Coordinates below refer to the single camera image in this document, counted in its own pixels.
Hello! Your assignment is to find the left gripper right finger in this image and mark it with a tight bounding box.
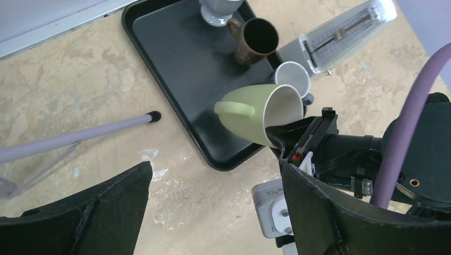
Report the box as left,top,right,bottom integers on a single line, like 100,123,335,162
281,163,450,254

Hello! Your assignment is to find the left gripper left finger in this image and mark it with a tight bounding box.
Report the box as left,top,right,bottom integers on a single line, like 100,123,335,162
1,161,153,254

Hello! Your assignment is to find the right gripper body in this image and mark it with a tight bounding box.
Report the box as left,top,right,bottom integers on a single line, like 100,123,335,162
265,107,338,169

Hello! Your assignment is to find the green cup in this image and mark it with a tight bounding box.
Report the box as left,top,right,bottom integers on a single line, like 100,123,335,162
214,84,304,148

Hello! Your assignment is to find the blue patterned mug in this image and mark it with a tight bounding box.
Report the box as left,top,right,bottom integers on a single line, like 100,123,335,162
269,61,314,106

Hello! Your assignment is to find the brown mug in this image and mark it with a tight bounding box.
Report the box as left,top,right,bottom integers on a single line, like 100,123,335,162
227,18,279,66

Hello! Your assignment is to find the white mug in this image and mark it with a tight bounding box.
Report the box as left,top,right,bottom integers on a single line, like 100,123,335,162
199,0,244,27

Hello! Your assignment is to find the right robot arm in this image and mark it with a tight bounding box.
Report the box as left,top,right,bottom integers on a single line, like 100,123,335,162
265,92,450,220

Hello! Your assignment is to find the tripod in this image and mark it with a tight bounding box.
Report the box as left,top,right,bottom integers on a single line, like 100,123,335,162
1,111,162,199

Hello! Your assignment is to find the black tray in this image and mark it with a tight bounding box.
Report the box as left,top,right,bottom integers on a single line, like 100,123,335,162
122,1,281,172

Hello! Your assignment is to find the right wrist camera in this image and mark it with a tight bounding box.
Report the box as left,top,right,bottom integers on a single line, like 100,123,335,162
252,178,298,254

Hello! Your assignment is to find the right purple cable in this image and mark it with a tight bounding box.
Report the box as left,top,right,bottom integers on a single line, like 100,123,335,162
370,42,451,210

